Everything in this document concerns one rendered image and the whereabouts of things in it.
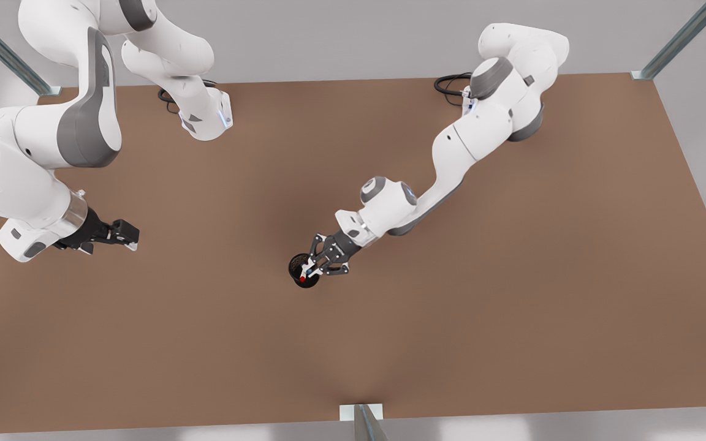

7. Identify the black mesh pen holder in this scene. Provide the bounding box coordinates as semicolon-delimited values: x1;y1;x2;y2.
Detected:
288;252;322;289

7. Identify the black cable loop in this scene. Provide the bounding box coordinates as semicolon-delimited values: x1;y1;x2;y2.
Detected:
433;72;474;108
158;79;219;115

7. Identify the silver frame post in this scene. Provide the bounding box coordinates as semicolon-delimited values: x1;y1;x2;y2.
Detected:
630;0;706;81
339;402;385;441
0;1;63;97

